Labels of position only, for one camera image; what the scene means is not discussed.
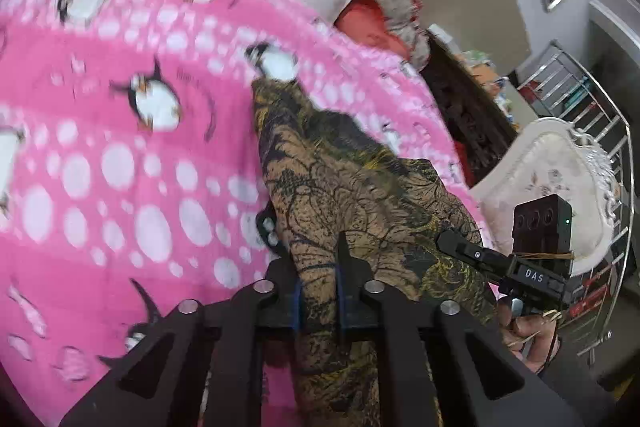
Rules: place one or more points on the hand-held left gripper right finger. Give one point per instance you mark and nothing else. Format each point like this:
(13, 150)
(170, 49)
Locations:
(341, 302)

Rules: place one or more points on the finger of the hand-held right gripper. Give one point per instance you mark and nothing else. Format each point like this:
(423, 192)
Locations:
(470, 249)

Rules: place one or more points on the pile of colourful small items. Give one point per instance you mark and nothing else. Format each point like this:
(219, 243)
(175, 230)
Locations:
(492, 82)

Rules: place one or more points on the white ornate chair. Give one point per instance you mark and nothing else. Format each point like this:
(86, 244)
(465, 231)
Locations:
(545, 172)

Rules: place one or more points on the metal railing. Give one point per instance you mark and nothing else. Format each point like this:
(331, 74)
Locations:
(590, 107)

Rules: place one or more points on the small red pillow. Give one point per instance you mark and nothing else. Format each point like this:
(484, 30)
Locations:
(372, 27)

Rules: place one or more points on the dark carved wooden cabinet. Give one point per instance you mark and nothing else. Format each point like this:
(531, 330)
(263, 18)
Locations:
(470, 117)

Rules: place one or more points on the person's right hand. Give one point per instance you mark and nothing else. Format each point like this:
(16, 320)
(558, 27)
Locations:
(532, 342)

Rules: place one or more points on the pink printed blanket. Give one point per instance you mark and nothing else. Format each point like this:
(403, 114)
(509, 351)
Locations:
(125, 157)

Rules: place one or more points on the brown patterned garment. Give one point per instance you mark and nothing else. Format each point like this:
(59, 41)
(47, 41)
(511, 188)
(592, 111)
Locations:
(350, 187)

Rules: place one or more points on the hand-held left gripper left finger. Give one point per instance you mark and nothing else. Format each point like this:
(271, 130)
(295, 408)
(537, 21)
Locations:
(297, 307)

